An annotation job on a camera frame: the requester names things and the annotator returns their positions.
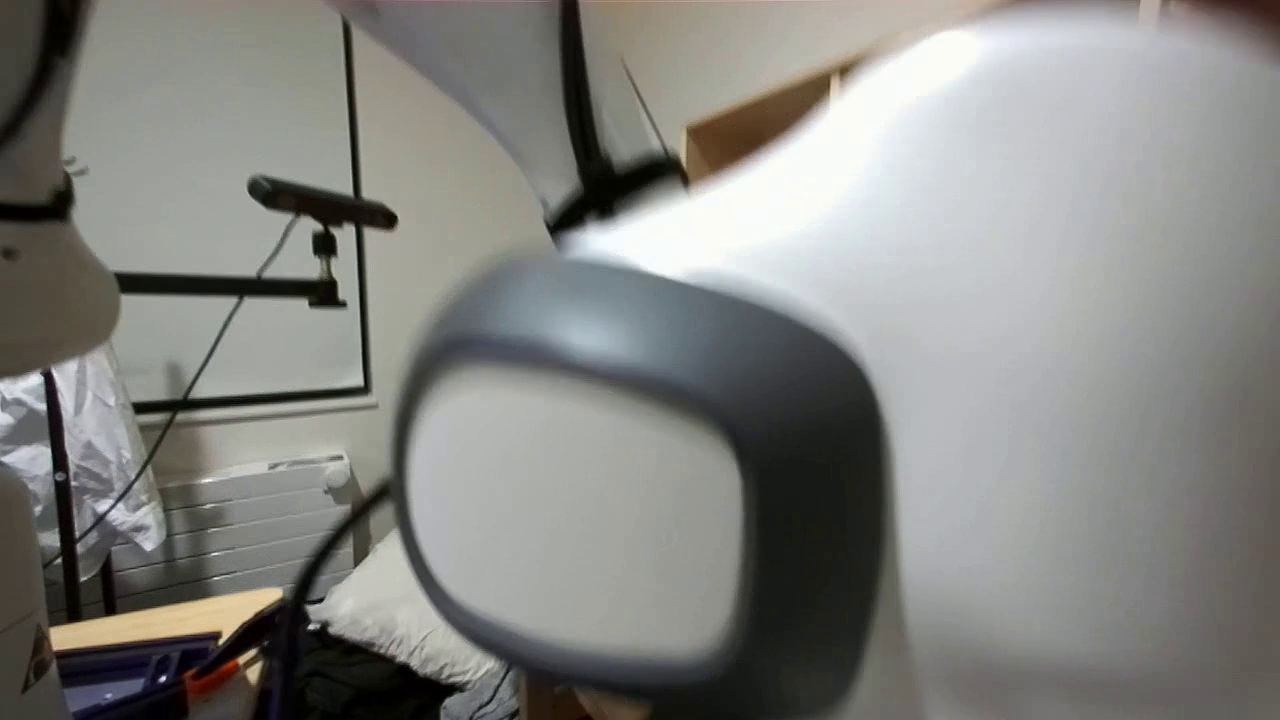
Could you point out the orange plastic tool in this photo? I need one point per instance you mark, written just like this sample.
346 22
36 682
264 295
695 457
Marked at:
212 678

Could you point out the white radiator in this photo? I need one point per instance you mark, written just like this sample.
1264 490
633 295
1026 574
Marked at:
233 530

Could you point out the white garment hanging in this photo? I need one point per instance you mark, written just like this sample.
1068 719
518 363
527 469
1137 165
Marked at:
113 490

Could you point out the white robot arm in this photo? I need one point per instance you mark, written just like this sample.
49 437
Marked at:
956 401

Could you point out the white pillow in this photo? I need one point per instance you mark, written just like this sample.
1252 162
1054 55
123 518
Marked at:
386 610

